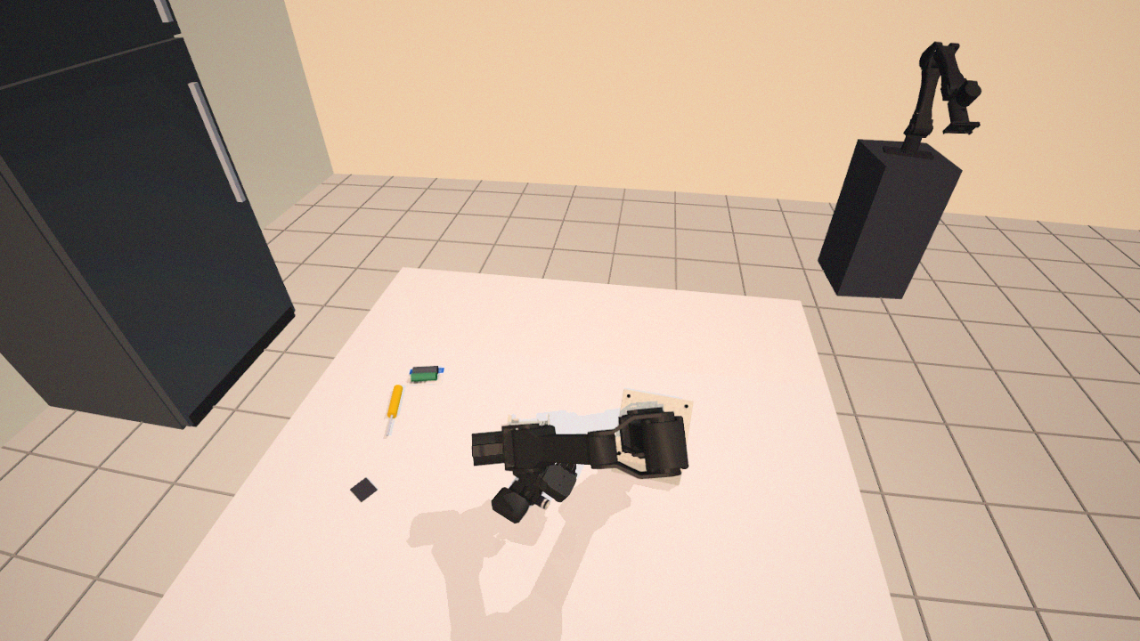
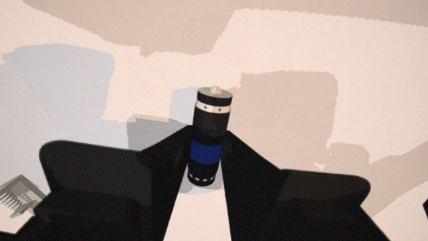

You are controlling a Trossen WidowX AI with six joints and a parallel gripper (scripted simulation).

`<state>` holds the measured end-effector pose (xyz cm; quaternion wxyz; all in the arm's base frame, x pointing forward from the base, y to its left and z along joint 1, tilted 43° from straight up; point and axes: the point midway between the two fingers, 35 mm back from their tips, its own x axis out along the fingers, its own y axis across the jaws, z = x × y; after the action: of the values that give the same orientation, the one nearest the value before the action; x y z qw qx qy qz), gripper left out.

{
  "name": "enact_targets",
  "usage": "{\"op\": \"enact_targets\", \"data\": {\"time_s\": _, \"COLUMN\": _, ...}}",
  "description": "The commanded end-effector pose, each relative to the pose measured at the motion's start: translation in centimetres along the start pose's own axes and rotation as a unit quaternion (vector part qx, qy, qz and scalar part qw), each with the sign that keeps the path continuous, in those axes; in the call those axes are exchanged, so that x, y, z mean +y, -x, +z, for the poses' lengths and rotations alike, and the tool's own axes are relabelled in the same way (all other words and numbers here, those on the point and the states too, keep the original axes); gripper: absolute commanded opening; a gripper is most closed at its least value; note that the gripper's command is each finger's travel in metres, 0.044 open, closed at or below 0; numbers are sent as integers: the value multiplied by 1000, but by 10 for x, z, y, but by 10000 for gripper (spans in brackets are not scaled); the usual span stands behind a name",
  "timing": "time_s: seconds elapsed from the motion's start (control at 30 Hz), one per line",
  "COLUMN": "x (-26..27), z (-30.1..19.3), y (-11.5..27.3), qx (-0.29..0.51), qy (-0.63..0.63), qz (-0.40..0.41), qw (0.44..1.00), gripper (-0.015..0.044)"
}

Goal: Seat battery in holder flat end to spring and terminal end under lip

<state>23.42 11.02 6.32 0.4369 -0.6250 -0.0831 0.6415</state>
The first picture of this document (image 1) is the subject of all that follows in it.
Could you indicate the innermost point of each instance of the yellow-handled screwdriver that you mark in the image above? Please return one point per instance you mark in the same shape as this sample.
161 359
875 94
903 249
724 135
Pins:
394 404

